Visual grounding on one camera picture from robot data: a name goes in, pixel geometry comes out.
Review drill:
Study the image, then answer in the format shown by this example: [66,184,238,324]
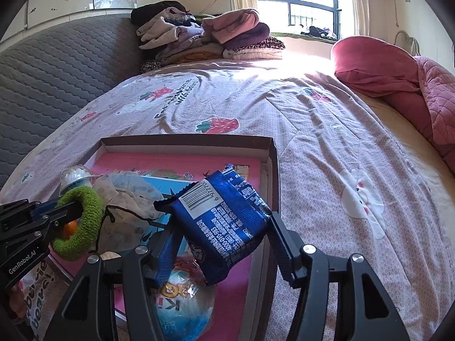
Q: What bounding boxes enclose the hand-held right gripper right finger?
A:
[267,211,399,341]

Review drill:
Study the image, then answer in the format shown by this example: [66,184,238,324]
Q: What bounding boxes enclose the sheer white scrunchie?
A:
[92,170,166,256]

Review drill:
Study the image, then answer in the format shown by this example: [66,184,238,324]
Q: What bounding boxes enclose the pile of folded clothes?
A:
[130,2,286,73]

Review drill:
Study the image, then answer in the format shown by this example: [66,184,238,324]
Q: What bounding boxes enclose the pink cardboard box tray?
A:
[46,135,281,341]

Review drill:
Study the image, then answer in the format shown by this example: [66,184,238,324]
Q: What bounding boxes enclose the grey quilted headboard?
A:
[0,14,144,189]

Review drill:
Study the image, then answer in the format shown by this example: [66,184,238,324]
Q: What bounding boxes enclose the pink quilt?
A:
[414,56,455,164]

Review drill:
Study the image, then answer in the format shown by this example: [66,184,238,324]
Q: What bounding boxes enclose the white toy egg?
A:
[59,165,96,194]

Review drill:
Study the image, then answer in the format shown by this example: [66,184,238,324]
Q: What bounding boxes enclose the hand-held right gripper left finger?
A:
[43,225,183,341]

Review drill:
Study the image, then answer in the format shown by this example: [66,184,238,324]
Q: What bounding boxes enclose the blue snack packet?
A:
[154,168,272,285]

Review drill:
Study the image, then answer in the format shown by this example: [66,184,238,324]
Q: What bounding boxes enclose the person's left hand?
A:
[5,280,29,317]

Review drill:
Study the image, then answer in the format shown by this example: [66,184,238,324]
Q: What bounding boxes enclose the strawberry print bed sheet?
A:
[0,59,455,341]

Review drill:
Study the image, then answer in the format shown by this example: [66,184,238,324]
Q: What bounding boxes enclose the dark clothes on windowsill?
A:
[300,26,338,40]

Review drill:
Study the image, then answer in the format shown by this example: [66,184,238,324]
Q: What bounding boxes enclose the red and blue toy egg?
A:
[153,256,218,341]

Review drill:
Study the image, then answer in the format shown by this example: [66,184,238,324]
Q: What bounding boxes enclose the cream fitted sheet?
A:
[359,92,455,199]

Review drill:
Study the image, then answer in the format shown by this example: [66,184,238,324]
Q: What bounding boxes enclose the black elastic hair tie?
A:
[94,202,162,253]

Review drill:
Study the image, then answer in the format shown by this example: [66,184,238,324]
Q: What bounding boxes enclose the green scrunchie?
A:
[51,186,104,261]

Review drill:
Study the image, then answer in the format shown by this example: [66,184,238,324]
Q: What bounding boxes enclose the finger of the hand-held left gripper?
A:
[0,201,61,235]
[31,201,83,243]

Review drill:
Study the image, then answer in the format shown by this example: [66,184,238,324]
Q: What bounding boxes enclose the white handbag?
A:
[394,30,421,56]

